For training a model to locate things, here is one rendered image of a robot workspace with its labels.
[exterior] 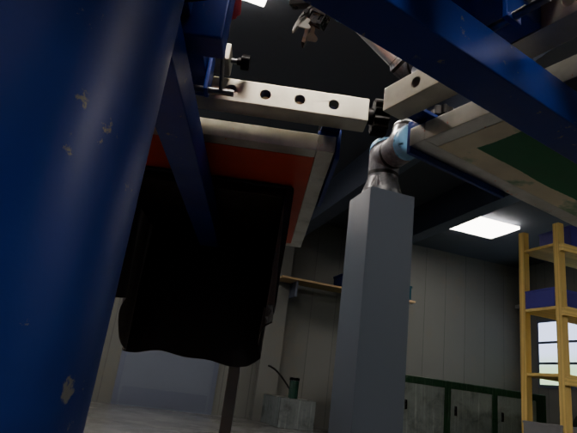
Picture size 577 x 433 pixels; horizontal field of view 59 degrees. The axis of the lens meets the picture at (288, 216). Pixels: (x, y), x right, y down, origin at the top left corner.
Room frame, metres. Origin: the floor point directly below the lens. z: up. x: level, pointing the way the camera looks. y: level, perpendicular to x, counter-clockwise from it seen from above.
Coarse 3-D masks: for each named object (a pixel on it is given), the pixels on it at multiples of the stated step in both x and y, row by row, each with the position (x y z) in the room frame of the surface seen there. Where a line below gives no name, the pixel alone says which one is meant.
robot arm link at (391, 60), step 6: (360, 36) 1.78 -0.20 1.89; (366, 42) 1.78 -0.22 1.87; (372, 42) 1.76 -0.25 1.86; (372, 48) 1.79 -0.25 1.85; (378, 48) 1.77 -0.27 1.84; (378, 54) 1.80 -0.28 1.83; (384, 54) 1.78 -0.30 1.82; (390, 54) 1.77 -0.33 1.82; (384, 60) 1.81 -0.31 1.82; (390, 60) 1.79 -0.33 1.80; (396, 60) 1.78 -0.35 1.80; (402, 60) 1.77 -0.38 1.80; (390, 66) 1.82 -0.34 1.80; (396, 66) 1.79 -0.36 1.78; (402, 66) 1.78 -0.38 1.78; (396, 72) 1.81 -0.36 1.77; (402, 72) 1.79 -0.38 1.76; (408, 72) 1.77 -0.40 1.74
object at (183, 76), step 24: (168, 72) 0.60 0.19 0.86; (168, 96) 0.66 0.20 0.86; (192, 96) 0.73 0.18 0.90; (168, 120) 0.74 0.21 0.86; (192, 120) 0.77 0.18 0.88; (168, 144) 0.83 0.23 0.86; (192, 144) 0.82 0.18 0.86; (192, 168) 0.93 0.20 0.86; (192, 192) 1.07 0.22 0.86; (192, 216) 1.25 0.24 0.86; (216, 216) 1.34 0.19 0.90; (216, 240) 1.45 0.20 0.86
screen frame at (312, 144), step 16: (208, 128) 0.96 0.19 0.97; (224, 128) 0.96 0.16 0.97; (240, 128) 0.96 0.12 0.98; (256, 128) 0.96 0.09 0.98; (272, 128) 0.96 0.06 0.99; (240, 144) 0.99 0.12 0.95; (256, 144) 0.98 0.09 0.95; (272, 144) 0.97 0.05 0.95; (288, 144) 0.96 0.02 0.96; (304, 144) 0.96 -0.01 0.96; (320, 144) 0.96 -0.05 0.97; (320, 160) 1.01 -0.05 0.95; (320, 176) 1.10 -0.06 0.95; (304, 208) 1.33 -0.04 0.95; (304, 224) 1.48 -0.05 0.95
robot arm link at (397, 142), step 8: (408, 64) 1.75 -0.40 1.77; (400, 120) 1.64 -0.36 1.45; (408, 120) 1.63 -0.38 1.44; (392, 128) 1.67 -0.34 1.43; (400, 128) 1.61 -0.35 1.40; (392, 136) 1.65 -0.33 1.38; (400, 136) 1.60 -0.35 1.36; (384, 144) 1.70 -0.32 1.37; (392, 144) 1.64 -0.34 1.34; (400, 144) 1.62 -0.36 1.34; (384, 152) 1.70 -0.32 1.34; (392, 152) 1.66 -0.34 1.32; (400, 152) 1.63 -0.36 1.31; (392, 160) 1.69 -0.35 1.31; (400, 160) 1.68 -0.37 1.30; (408, 160) 1.67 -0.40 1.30
